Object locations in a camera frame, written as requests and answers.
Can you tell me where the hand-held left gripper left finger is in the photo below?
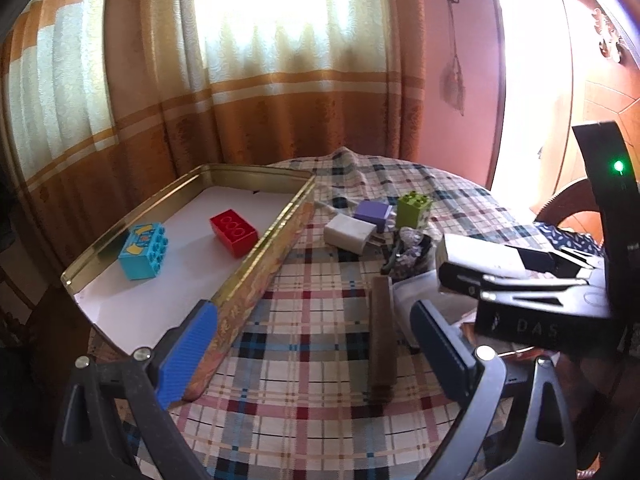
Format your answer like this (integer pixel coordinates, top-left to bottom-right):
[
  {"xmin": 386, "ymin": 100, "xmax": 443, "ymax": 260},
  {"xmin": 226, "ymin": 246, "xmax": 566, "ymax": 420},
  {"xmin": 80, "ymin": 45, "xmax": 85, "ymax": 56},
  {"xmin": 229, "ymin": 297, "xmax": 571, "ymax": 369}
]
[{"xmin": 50, "ymin": 299, "xmax": 221, "ymax": 480}]

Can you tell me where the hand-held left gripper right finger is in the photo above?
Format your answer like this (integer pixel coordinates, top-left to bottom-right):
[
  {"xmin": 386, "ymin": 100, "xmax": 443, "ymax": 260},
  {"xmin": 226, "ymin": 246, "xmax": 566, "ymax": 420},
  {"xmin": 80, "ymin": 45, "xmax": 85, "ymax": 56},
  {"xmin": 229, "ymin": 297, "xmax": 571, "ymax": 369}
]
[{"xmin": 409, "ymin": 299, "xmax": 601, "ymax": 480}]

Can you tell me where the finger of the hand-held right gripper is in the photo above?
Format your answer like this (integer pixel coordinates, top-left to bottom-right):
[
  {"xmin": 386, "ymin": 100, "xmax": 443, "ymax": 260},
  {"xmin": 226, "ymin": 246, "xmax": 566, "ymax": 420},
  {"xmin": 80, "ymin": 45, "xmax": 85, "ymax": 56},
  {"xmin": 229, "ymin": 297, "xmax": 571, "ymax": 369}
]
[
  {"xmin": 507, "ymin": 244, "xmax": 608, "ymax": 277},
  {"xmin": 439, "ymin": 261, "xmax": 591, "ymax": 306}
]

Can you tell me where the black and silver item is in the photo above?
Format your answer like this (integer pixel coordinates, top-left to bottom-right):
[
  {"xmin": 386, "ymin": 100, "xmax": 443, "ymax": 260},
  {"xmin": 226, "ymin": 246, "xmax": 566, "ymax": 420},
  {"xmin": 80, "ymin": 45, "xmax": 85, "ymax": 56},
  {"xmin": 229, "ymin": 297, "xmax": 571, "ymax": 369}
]
[{"xmin": 382, "ymin": 227, "xmax": 436, "ymax": 281}]

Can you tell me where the long brown bar box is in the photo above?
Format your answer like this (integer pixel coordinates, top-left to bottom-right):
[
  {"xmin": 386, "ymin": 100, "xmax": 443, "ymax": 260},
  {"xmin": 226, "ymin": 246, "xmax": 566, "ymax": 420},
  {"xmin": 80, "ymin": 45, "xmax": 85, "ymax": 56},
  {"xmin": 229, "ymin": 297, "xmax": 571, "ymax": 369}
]
[{"xmin": 368, "ymin": 276, "xmax": 398, "ymax": 403}]

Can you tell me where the golden tin box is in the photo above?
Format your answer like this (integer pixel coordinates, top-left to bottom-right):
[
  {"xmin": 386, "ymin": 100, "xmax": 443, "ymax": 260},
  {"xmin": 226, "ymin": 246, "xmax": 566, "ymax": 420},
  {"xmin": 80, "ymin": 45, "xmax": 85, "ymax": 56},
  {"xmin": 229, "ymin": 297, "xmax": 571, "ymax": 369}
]
[{"xmin": 61, "ymin": 162, "xmax": 317, "ymax": 403}]

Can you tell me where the white charger plug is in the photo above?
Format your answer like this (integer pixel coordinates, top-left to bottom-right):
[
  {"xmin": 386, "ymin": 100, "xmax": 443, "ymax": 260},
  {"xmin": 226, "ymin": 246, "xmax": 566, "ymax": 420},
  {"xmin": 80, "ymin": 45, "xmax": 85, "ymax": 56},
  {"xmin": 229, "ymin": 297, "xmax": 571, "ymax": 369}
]
[{"xmin": 324, "ymin": 215, "xmax": 386, "ymax": 257}]

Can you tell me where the blue patterned cushion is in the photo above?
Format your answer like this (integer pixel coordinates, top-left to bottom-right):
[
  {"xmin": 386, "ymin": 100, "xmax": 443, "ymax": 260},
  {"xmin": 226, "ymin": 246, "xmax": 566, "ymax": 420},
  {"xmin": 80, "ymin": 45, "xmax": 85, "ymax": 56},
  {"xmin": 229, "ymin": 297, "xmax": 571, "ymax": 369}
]
[{"xmin": 539, "ymin": 221, "xmax": 607, "ymax": 262}]

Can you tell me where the wooden chair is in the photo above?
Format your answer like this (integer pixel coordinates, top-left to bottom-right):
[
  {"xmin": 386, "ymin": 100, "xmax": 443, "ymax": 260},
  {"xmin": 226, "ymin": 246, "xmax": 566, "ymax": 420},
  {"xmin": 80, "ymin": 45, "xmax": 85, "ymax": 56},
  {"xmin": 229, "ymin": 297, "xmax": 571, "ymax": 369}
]
[{"xmin": 534, "ymin": 177, "xmax": 603, "ymax": 233}]

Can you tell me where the green toy brick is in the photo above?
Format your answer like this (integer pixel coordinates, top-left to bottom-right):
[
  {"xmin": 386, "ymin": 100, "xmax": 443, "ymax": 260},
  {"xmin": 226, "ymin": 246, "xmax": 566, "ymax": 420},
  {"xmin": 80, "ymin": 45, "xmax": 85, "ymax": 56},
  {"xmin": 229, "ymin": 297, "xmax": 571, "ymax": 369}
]
[{"xmin": 395, "ymin": 192, "xmax": 434, "ymax": 231}]

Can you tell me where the purple charger plug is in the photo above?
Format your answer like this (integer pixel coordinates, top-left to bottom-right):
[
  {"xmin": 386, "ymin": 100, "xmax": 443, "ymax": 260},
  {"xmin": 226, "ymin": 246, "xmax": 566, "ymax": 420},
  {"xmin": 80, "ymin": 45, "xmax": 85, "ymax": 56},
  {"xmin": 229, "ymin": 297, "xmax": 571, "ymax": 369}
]
[{"xmin": 354, "ymin": 199, "xmax": 396, "ymax": 233}]

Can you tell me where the blue toy brick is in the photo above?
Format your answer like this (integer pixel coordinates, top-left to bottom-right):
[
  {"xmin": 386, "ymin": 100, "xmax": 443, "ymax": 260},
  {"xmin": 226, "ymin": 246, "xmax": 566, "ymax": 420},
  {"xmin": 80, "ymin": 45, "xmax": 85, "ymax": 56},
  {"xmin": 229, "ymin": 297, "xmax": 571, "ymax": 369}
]
[{"xmin": 118, "ymin": 222, "xmax": 170, "ymax": 281}]

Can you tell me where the plaid tablecloth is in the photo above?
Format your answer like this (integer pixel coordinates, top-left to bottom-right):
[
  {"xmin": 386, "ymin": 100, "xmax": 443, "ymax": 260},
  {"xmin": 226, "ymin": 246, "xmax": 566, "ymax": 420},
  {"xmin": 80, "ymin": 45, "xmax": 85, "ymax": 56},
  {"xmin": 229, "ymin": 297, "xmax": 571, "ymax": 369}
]
[{"xmin": 87, "ymin": 147, "xmax": 606, "ymax": 480}]

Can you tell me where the red toy brick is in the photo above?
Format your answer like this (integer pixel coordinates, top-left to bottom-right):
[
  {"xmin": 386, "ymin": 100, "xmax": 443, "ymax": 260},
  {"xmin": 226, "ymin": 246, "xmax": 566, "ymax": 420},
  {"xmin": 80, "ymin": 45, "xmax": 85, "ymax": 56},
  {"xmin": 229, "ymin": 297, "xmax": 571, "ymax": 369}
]
[{"xmin": 209, "ymin": 209, "xmax": 259, "ymax": 258}]

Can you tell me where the wooden wardrobe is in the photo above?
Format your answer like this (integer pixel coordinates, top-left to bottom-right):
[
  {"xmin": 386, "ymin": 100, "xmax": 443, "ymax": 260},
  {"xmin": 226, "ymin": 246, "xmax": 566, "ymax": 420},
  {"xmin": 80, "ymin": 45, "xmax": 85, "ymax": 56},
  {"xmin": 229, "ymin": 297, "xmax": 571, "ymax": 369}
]
[{"xmin": 500, "ymin": 0, "xmax": 640, "ymax": 196}]

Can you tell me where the orange and cream curtain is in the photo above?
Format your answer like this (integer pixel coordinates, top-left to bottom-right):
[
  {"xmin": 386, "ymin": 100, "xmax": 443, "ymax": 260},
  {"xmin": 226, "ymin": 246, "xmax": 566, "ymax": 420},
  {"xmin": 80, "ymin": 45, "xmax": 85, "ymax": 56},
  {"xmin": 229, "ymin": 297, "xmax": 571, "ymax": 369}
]
[{"xmin": 0, "ymin": 0, "xmax": 427, "ymax": 201}]

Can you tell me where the hanging wall ornament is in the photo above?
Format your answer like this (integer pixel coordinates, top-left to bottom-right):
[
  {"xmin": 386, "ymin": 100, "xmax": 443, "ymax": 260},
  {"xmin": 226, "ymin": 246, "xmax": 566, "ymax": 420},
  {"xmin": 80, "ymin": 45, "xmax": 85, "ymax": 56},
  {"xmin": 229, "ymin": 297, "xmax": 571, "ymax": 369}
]
[{"xmin": 440, "ymin": 0, "xmax": 468, "ymax": 116}]

